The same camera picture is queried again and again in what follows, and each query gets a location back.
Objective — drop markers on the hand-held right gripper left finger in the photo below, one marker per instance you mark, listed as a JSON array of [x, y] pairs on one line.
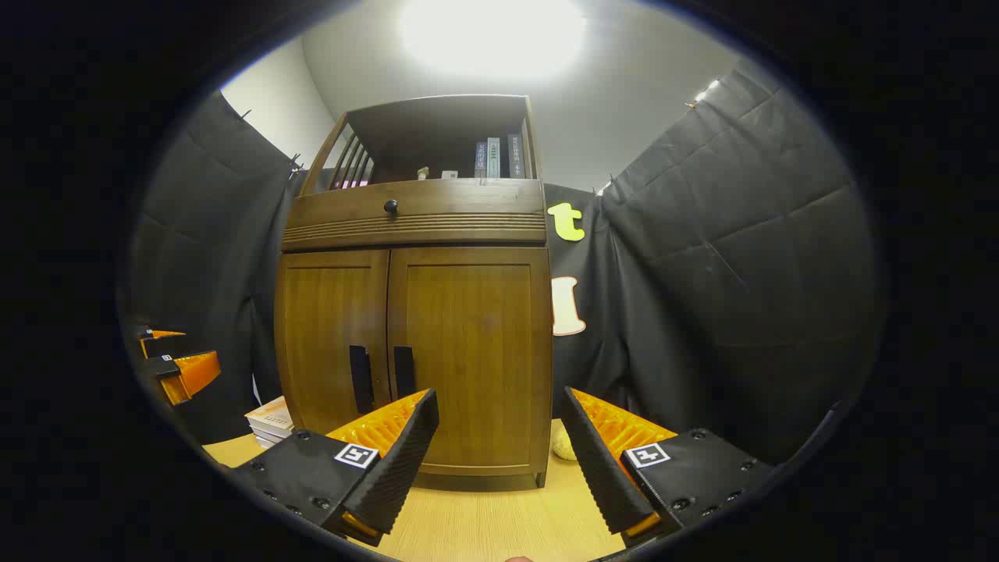
[[406, 460]]

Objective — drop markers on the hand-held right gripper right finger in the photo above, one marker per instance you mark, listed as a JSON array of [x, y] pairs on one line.
[[597, 468]]

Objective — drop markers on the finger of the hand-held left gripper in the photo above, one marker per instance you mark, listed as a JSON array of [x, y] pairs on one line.
[[191, 373], [156, 336]]

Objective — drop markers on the wooden shoe cabinet door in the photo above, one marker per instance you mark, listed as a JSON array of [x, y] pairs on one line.
[[476, 336], [328, 328]]

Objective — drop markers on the wooden double-door shoe cabinet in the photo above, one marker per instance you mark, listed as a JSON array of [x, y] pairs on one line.
[[468, 226]]

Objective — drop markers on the wooden cabinet drawer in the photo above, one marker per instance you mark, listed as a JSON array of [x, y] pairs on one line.
[[468, 199]]

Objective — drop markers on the cream round object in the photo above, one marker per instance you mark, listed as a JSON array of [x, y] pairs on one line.
[[563, 446]]

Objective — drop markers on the white book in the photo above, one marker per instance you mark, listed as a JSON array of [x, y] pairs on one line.
[[269, 439], [271, 414]]

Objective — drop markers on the dark grey book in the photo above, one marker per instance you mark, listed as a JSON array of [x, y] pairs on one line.
[[481, 160]]

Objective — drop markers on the light grey book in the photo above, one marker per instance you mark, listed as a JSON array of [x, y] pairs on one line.
[[494, 158]]

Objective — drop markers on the dark blue book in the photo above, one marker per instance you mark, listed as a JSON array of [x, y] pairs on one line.
[[515, 156]]

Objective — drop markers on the small ceiling light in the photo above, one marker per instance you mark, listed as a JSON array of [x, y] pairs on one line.
[[706, 90]]

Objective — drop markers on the large ceiling light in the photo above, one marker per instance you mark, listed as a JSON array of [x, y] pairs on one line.
[[492, 35]]

